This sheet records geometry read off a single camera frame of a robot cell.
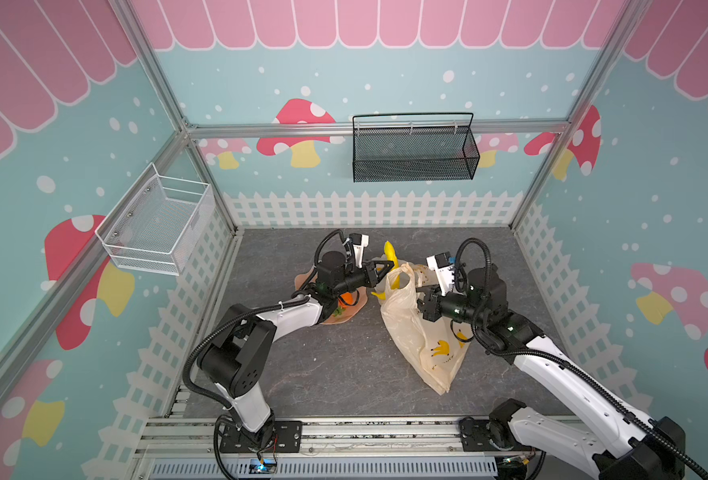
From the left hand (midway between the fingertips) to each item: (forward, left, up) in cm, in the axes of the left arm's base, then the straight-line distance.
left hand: (393, 269), depth 83 cm
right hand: (-12, -2, +6) cm, 13 cm away
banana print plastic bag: (-20, -11, -6) cm, 23 cm away
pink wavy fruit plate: (-4, +14, -17) cm, 23 cm away
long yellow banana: (+3, +1, +3) cm, 4 cm away
